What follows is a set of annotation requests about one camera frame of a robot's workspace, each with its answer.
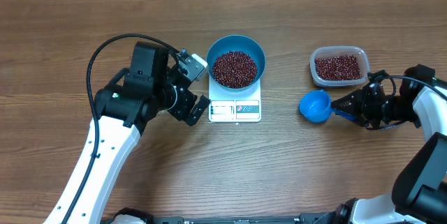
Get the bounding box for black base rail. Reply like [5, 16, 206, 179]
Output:
[99, 207, 360, 224]

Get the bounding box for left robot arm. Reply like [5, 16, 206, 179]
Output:
[45, 42, 210, 223]

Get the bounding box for white digital kitchen scale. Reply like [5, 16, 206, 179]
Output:
[208, 79, 262, 123]

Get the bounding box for clear plastic food container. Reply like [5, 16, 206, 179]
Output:
[309, 45, 370, 87]

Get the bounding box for teal metal bowl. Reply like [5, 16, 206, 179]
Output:
[207, 35, 266, 89]

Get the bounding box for red adzuki beans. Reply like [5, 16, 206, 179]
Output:
[212, 51, 362, 88]

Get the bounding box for blue plastic measuring scoop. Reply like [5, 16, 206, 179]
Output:
[298, 89, 356, 124]

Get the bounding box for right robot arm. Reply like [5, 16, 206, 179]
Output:
[319, 64, 446, 223]

